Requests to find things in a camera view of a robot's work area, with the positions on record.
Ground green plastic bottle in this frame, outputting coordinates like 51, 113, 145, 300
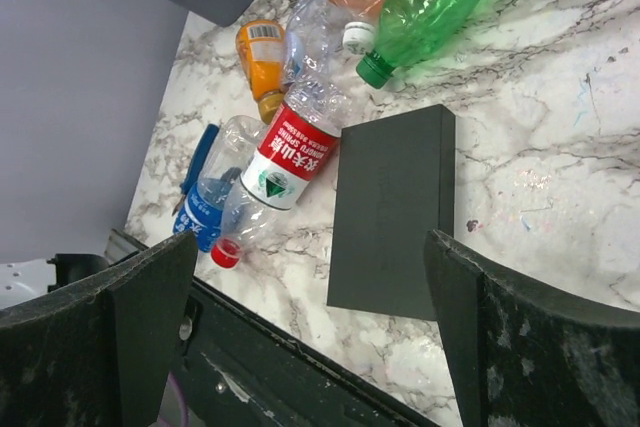
356, 0, 480, 89

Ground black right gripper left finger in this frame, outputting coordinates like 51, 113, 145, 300
1, 233, 198, 426

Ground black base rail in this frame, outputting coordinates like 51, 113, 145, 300
52, 248, 427, 426

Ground red label water bottle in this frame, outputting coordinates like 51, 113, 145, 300
211, 73, 351, 269

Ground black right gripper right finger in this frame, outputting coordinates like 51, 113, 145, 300
424, 230, 639, 426

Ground small orange juice bottle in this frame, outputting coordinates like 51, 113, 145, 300
235, 19, 285, 124

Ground blue label bottle near edge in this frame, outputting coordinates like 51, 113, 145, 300
172, 115, 266, 253

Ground white bottle cap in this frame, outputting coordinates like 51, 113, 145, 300
342, 21, 376, 55

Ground black network switch centre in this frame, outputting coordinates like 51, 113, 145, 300
327, 105, 456, 321

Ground blue handled pliers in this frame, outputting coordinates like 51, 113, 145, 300
172, 116, 246, 216

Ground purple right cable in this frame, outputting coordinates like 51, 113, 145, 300
167, 371, 191, 427

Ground clear crushed bottle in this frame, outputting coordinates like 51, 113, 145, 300
280, 0, 351, 98

